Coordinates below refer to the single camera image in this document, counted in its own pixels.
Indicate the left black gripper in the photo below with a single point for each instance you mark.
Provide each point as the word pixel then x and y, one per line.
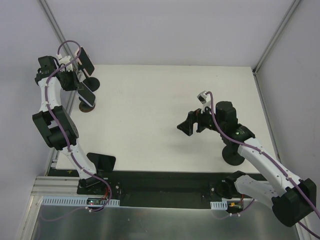
pixel 80 75

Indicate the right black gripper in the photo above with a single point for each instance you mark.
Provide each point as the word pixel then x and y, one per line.
pixel 199 119

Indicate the black phone lilac case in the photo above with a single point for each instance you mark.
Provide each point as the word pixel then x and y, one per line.
pixel 86 95

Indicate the black phone pink case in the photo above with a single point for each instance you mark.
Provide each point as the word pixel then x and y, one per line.
pixel 84 63

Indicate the wooden base wedge phone stand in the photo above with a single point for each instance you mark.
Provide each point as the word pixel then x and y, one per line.
pixel 85 108

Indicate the black round base phone stand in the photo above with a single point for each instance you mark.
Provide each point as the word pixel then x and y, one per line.
pixel 231 157

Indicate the black clamp phone stand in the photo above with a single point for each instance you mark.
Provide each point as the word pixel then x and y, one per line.
pixel 92 83

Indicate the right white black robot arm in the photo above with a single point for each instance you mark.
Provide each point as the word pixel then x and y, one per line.
pixel 288 196

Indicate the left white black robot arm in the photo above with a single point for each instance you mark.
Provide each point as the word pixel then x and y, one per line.
pixel 54 123

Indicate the black phone dark case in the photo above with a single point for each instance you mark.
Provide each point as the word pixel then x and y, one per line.
pixel 102 162

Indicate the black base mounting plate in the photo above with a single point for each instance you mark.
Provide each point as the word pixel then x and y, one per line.
pixel 224 190

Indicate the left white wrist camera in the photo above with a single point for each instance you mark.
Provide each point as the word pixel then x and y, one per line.
pixel 67 63

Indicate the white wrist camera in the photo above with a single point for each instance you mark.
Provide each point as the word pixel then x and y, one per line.
pixel 67 63
pixel 205 99

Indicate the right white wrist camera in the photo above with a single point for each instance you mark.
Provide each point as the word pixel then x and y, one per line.
pixel 205 99

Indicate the left aluminium frame post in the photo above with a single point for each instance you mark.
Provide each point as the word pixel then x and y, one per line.
pixel 44 5

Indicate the aluminium frame post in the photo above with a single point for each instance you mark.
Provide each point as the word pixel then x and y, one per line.
pixel 277 34
pixel 44 5

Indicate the right white cable duct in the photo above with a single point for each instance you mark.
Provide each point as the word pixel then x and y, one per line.
pixel 219 205

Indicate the white cable duct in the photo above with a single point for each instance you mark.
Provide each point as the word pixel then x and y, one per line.
pixel 219 205
pixel 68 201

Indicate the left white cable duct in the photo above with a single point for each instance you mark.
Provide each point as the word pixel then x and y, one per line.
pixel 68 201

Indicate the right aluminium frame post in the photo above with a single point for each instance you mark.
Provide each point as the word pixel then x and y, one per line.
pixel 277 34

